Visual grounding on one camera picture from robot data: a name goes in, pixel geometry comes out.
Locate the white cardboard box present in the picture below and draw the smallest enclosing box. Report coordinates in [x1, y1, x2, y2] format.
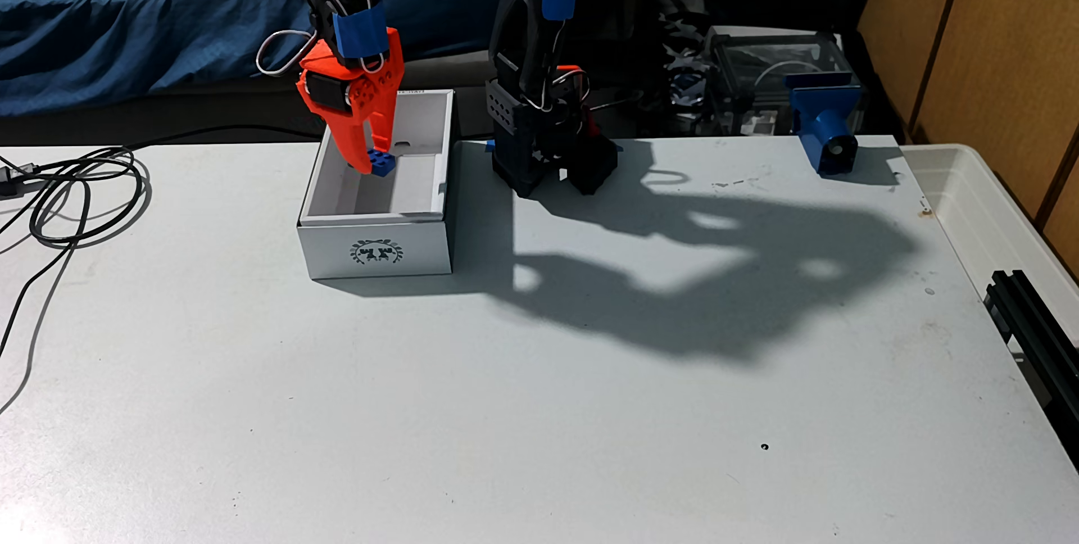
[297, 89, 456, 280]

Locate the grey bed base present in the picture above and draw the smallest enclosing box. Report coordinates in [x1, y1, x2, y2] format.
[0, 51, 515, 149]

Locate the black power plug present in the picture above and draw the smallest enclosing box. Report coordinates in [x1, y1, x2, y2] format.
[0, 163, 39, 196]

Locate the white plastic bin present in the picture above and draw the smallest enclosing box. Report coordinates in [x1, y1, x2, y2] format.
[897, 143, 1079, 334]

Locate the clear enclosure black frame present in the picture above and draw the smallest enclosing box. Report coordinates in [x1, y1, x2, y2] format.
[704, 26, 856, 138]

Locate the black cable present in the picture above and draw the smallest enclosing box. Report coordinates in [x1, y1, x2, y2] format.
[0, 124, 325, 414]

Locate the black aluminium extrusion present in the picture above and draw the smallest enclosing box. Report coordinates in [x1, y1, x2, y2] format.
[982, 270, 1079, 469]

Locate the blue bed sheet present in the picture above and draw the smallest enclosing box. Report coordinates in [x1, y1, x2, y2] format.
[0, 0, 517, 117]

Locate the blue printed clamp mount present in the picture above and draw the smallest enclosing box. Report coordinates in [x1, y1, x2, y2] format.
[786, 74, 863, 176]

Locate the black cluttered equipment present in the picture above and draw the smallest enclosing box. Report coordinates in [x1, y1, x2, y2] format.
[628, 0, 718, 139]

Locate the wooden cabinet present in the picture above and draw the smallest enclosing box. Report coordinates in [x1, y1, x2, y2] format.
[855, 0, 1079, 275]

